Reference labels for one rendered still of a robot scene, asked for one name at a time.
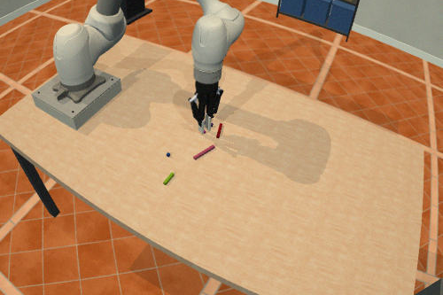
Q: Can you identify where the lime green rod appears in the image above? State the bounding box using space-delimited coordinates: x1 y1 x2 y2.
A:
163 173 175 185

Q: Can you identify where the pink rod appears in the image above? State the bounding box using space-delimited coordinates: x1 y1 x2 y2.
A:
193 145 215 160

